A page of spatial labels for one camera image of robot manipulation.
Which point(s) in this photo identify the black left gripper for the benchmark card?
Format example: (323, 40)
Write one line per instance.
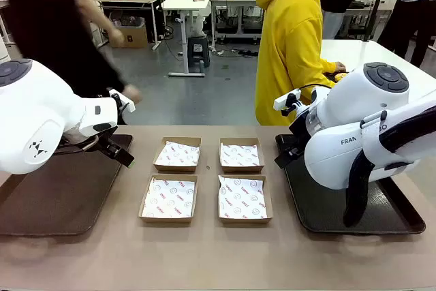
(109, 142)

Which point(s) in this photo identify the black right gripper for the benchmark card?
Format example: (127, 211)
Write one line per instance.
(298, 127)

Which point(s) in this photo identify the kraft paper food box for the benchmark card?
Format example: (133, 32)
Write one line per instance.
(175, 169)
(165, 220)
(245, 221)
(242, 169)

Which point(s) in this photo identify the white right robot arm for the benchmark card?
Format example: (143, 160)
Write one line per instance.
(340, 165)

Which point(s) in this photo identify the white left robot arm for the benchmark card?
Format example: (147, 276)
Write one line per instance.
(34, 117)

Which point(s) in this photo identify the hoodie person's right forearm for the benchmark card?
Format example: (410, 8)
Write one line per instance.
(322, 64)

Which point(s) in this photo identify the bare bystander hand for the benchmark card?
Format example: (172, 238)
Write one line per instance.
(132, 94)
(116, 37)

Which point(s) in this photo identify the hoodie person's right hand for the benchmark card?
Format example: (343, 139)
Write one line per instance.
(341, 66)

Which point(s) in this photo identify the person in yellow hoodie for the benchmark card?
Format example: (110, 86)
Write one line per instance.
(289, 49)

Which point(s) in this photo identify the brown cardboard box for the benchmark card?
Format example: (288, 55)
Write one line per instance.
(131, 37)

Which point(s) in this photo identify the dark plastic stool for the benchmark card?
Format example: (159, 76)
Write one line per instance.
(198, 49)

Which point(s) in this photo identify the large white table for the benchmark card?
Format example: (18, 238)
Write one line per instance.
(374, 52)

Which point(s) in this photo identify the bystander in dark clothes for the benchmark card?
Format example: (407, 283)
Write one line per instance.
(51, 15)

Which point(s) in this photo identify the white cylindrical air purifier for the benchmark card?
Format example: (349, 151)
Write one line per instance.
(3, 50)

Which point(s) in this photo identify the white standing desk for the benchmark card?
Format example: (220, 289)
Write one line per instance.
(185, 2)

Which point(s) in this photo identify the black slanted pole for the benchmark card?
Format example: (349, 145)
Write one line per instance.
(375, 8)

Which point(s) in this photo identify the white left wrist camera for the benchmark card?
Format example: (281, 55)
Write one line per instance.
(126, 103)

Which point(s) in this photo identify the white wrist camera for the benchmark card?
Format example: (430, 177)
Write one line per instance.
(286, 100)
(126, 103)

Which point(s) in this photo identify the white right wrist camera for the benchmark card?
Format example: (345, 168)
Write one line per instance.
(286, 100)

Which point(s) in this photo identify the white frame workbench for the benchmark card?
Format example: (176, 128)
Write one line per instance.
(235, 15)

